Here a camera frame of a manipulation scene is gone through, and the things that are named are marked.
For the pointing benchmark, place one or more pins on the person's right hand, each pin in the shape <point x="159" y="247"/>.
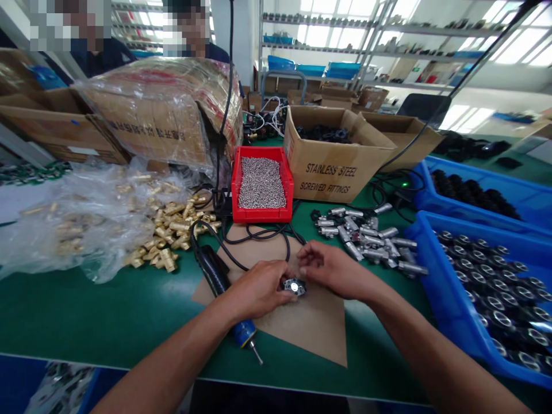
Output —
<point x="345" y="271"/>

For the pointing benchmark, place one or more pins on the person's left hand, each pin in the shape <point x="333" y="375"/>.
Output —
<point x="254" y="291"/>

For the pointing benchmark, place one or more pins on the person's right index finger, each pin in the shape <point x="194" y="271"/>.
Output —
<point x="311" y="252"/>

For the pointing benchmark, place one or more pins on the person's left thumb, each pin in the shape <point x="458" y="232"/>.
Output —
<point x="284" y="302"/>

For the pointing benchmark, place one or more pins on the person's left fingers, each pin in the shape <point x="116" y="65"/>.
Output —
<point x="280" y="271"/>

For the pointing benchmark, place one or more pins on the person's right thumb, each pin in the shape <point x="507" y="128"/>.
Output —
<point x="311" y="273"/>

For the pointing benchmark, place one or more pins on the black round part silver centre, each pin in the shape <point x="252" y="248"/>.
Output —
<point x="295" y="290"/>

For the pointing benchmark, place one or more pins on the brown cardboard sheet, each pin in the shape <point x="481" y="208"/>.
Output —
<point x="310" y="327"/>

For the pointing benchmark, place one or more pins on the pile of silver valve fittings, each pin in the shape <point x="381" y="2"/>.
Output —
<point x="371" y="241"/>

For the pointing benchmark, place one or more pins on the black blue electric screwdriver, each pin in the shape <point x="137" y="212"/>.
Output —
<point x="215" y="271"/>

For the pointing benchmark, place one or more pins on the open cardboard box black print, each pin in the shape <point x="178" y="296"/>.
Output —
<point x="323" y="177"/>

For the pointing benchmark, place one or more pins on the red plastic bin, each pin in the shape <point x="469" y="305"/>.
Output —
<point x="238" y="202"/>

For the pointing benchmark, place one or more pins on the heap of small silver screws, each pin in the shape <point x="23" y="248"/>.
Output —
<point x="262" y="183"/>

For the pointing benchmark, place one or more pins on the black power adapter green light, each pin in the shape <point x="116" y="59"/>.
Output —
<point x="405" y="196"/>

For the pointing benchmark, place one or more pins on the pile of brass fittings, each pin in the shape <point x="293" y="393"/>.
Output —
<point x="170" y="235"/>

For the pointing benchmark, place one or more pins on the blue bin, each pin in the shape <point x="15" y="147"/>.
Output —
<point x="530" y="194"/>
<point x="435" y="284"/>

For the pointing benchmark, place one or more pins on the plain open cardboard box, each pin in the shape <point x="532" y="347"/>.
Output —
<point x="405" y="138"/>

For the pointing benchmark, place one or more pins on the stack of cardboard boxes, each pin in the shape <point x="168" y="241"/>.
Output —
<point x="340" y="97"/>

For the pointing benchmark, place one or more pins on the row of black ribbed parts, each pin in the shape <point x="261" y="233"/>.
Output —
<point x="470" y="192"/>

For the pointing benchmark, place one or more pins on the black chair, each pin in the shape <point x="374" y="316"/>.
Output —
<point x="424" y="108"/>

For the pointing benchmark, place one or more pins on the pile of black parts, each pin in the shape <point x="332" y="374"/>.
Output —
<point x="465" y="146"/>

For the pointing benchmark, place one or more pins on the batch of black silver caps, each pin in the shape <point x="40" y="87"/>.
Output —
<point x="500" y="293"/>

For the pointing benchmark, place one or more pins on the plastic wrapped cardboard box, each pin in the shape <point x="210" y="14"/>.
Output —
<point x="155" y="112"/>

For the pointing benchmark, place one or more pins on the clear plastic bag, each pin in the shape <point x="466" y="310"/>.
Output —
<point x="64" y="224"/>

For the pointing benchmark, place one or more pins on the metal shelving rack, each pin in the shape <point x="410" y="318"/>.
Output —
<point x="388" y="39"/>

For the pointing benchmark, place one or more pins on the blue crate of metal parts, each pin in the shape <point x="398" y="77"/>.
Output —
<point x="60" y="388"/>

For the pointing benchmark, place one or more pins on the open cardboard box white label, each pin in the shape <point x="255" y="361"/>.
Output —
<point x="56" y="129"/>

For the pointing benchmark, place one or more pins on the pile of green parts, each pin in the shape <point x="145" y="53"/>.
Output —
<point x="30" y="172"/>

